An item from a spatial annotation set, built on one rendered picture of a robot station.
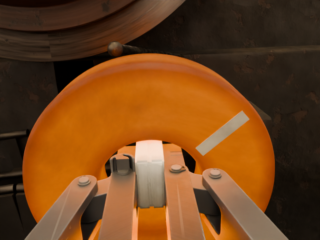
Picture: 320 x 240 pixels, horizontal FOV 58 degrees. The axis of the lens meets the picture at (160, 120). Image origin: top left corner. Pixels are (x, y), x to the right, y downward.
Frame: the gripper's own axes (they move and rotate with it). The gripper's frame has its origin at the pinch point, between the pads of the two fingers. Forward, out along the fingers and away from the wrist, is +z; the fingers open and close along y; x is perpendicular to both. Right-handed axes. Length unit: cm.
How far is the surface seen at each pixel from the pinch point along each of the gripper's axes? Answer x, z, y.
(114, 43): 5.7, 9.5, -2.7
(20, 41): 5.1, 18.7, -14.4
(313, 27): 4.0, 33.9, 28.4
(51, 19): 7.5, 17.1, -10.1
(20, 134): -9.9, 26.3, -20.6
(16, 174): -15.8, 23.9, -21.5
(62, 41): 5.0, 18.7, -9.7
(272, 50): 1.3, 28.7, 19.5
